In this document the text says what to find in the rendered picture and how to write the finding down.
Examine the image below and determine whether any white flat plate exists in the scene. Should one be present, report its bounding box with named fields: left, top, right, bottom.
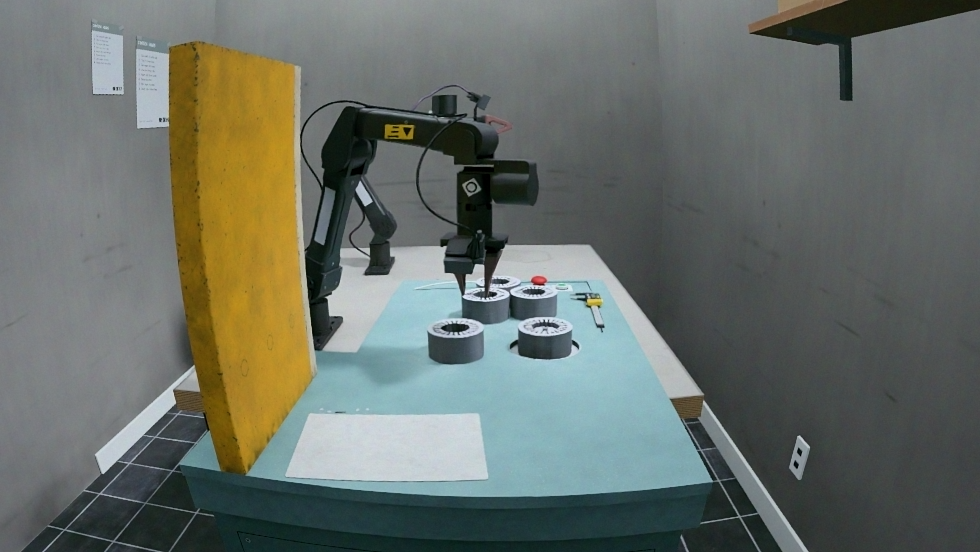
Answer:
left=285, top=413, right=488, bottom=482

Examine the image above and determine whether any steel caliper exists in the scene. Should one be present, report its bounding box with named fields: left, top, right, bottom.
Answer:
left=570, top=292, right=605, bottom=333

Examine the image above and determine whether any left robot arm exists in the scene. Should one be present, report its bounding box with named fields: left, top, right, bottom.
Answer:
left=354, top=94, right=491, bottom=276

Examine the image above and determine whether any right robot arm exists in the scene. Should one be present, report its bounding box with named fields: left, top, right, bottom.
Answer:
left=305, top=106, right=539, bottom=351

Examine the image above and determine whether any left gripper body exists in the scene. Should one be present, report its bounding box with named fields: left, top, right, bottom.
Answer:
left=460, top=94, right=486, bottom=123

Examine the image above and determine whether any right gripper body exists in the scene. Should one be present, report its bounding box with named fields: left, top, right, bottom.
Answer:
left=440, top=203, right=508, bottom=258

